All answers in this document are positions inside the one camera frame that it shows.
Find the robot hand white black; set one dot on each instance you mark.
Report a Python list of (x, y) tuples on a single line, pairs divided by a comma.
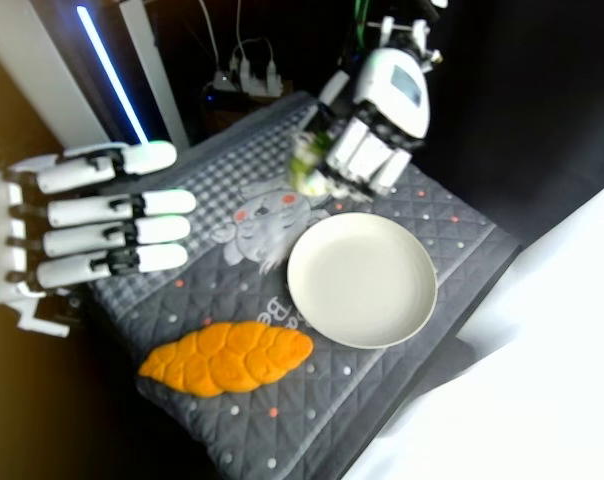
[(82, 220), (397, 90)]

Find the green white cupcake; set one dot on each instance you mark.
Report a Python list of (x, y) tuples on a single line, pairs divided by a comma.
[(307, 165)]

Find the round white plate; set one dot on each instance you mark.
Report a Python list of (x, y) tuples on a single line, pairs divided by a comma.
[(362, 280)]

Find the orange braided bread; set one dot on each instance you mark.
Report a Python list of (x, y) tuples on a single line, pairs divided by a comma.
[(227, 357)]

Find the white power strip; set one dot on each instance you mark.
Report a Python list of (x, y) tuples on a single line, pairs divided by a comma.
[(252, 85)]

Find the white column with blue light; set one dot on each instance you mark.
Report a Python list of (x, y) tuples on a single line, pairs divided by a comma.
[(32, 75)]

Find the grey quilt with printed bear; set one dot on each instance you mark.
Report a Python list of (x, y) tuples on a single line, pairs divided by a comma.
[(332, 400)]

